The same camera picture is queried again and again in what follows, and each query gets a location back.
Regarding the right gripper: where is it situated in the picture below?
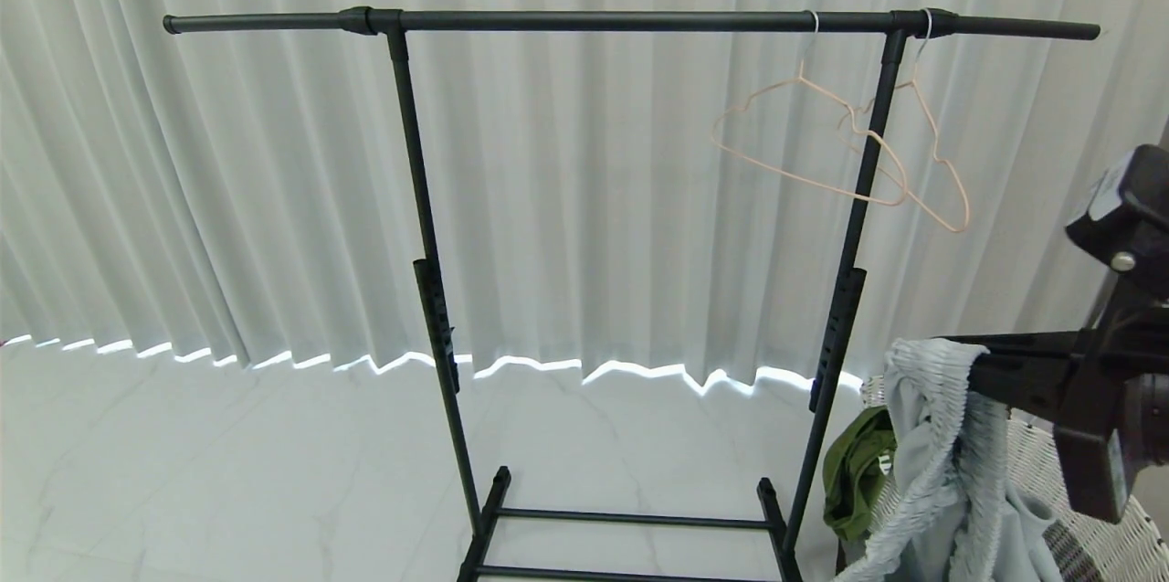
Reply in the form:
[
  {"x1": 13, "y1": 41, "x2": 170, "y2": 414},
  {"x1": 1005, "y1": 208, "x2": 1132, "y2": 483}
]
[{"x1": 950, "y1": 312, "x2": 1169, "y2": 524}]

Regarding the pink clothes hanger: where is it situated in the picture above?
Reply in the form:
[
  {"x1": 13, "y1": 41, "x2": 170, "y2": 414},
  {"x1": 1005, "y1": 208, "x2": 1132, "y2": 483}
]
[
  {"x1": 711, "y1": 11, "x2": 911, "y2": 207},
  {"x1": 837, "y1": 9, "x2": 971, "y2": 234}
]

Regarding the white laundry basket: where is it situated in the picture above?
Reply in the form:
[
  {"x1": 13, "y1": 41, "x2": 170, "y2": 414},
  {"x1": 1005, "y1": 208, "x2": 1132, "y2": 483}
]
[{"x1": 861, "y1": 374, "x2": 1169, "y2": 582}]

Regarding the black clothes rack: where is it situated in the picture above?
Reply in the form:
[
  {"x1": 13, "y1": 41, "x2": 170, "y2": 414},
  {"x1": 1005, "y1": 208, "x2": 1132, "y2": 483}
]
[{"x1": 163, "y1": 6, "x2": 1101, "y2": 582}]

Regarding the green garment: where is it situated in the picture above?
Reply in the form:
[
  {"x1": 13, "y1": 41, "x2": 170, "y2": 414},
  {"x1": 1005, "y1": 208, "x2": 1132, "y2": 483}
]
[{"x1": 822, "y1": 406, "x2": 898, "y2": 542}]

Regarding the white curtain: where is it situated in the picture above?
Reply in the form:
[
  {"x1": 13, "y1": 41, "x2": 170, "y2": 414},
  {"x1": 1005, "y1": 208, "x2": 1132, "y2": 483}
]
[{"x1": 0, "y1": 0, "x2": 1169, "y2": 397}]

